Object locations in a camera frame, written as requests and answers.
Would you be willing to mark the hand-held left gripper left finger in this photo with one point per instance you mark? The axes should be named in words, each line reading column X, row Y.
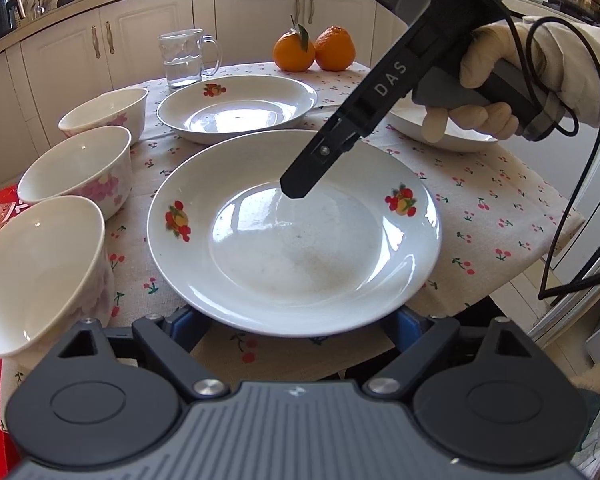
column 179, row 330

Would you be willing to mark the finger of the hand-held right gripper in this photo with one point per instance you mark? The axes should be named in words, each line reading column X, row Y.
column 300, row 180

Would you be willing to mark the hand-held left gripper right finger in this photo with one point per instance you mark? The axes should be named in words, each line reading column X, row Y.
column 407, row 332

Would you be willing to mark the white fruit print plate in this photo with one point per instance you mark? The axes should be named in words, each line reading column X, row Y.
column 460, row 142
column 305, row 260
column 230, row 110

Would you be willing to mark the white pink flower bowl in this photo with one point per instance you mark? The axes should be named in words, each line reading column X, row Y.
column 75, row 165
column 105, row 110
column 35, row 270

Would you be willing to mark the person's right forearm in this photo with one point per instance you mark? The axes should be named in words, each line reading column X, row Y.
column 590, row 75

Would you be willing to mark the person's right hand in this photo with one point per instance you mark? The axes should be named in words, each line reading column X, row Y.
column 505, row 45

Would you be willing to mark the orange with leaf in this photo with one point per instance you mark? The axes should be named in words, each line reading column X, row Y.
column 290, row 52

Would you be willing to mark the cherry print tablecloth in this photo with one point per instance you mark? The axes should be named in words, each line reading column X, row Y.
column 480, row 200

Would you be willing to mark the glass mug with water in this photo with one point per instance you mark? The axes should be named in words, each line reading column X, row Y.
column 182, row 60

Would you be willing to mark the white kitchen cabinets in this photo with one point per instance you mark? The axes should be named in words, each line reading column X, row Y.
column 140, row 25

